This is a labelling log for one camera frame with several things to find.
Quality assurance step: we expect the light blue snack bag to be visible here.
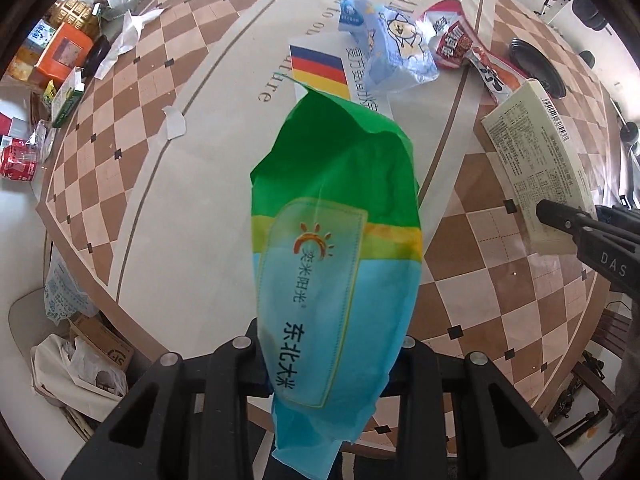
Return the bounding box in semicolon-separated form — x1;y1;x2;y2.
338;0;439;94

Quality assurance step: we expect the brown cardboard box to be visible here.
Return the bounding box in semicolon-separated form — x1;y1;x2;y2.
70;313;134;372

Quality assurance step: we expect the black round lid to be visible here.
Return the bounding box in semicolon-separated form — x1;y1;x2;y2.
508;38;567;99

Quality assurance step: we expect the torn white paper scrap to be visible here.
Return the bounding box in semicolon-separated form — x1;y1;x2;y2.
163;105;186;141

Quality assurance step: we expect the green white small carton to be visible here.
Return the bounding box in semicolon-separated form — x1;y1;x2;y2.
51;67;85;128

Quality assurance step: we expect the red soda can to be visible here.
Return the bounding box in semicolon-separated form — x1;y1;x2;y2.
0;144;39;182

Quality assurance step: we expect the cream printed box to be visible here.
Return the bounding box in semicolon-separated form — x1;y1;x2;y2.
482;79;596;255

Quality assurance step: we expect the orange box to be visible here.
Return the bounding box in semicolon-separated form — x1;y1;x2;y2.
35;23;93;84

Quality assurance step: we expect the crumpled white paper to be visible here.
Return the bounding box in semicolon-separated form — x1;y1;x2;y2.
94;8;164;80

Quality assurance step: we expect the striped flag paper package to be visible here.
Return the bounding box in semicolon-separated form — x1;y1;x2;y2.
290;32;393;119

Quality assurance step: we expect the green blue rice bag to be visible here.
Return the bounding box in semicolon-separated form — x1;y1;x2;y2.
250;89;423;479

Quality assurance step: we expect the red white snack wrapper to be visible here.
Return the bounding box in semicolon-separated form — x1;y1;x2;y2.
420;0;527;105

